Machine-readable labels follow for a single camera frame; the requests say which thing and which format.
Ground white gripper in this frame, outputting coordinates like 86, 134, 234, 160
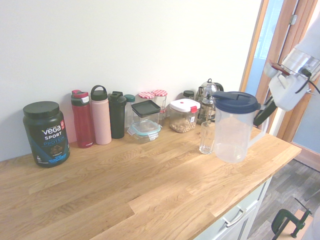
253, 72, 314, 126

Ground clear pitcher with blue lid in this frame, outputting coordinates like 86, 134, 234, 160
211, 90, 267, 165

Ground red water bottle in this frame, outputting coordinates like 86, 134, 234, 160
70, 89, 96, 149

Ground chrome French press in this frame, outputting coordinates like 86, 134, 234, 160
198, 83, 222, 125

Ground clear drinking glass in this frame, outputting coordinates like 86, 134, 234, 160
198, 121, 217, 155

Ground wooden door with glass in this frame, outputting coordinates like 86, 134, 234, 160
282, 0, 320, 174

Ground glass jar with black lid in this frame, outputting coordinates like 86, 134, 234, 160
182, 90, 196, 101

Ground cereal container with white lid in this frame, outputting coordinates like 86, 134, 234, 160
168, 98, 202, 134

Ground small jar red checkered lid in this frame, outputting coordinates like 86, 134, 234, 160
158, 108, 168, 126

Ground jar with red checkered lid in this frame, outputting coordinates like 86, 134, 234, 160
151, 89, 169, 112
137, 91, 156, 104

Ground dark green clamp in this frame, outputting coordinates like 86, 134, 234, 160
270, 198, 313, 239

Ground white base cabinet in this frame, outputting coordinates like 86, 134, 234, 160
199, 174, 274, 240

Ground square canister with black lid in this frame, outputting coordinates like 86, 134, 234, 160
131, 100, 162, 128

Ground glass container with teal lid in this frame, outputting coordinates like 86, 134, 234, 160
126, 120, 163, 144

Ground clear jar with green lid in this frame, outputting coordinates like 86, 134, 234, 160
123, 93, 137, 130

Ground black shaker bottle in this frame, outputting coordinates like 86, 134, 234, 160
107, 90, 128, 140

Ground pink bottle with black lid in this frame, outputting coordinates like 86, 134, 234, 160
90, 84, 113, 146

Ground black Vega protein tub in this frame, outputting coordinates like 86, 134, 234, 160
22, 100, 72, 169

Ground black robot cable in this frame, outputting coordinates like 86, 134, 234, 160
294, 66, 320, 95

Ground wooden door frame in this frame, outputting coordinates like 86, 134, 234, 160
235, 0, 309, 141

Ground metal drawer handle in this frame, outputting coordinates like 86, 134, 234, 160
222, 208, 248, 228

